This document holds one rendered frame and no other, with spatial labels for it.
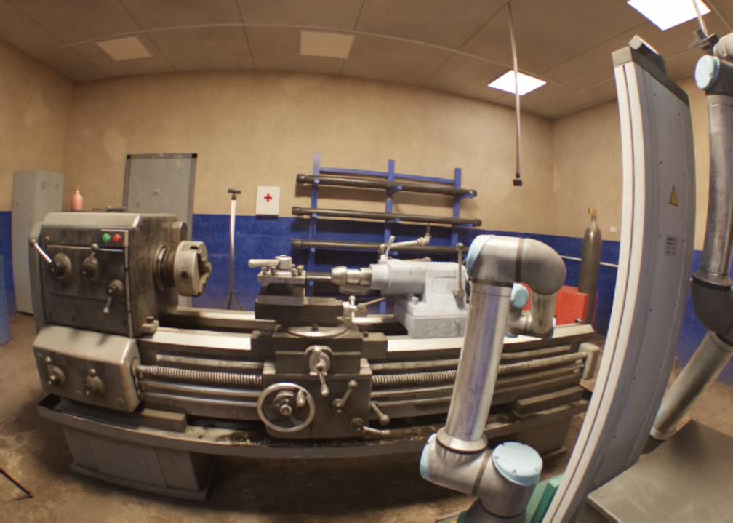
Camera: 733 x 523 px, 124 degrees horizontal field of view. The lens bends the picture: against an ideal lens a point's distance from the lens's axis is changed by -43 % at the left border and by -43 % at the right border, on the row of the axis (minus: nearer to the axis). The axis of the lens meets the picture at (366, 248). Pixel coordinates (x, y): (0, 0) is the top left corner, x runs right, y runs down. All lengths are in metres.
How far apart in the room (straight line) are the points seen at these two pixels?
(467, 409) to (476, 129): 4.78
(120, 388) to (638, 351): 1.66
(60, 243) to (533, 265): 1.71
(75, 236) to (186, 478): 1.19
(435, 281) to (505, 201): 4.01
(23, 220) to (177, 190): 2.24
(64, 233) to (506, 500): 1.82
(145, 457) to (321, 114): 4.26
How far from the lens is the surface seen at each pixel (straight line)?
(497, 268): 0.86
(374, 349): 1.37
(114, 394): 1.52
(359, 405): 1.32
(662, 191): 0.86
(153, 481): 1.89
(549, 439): 2.21
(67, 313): 1.68
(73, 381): 1.63
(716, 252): 0.92
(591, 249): 3.67
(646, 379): 0.97
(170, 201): 4.82
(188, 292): 1.53
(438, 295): 1.56
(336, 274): 1.49
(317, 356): 1.11
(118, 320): 1.52
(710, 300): 0.93
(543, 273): 0.87
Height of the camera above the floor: 1.34
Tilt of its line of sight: 4 degrees down
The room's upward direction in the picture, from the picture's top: 3 degrees clockwise
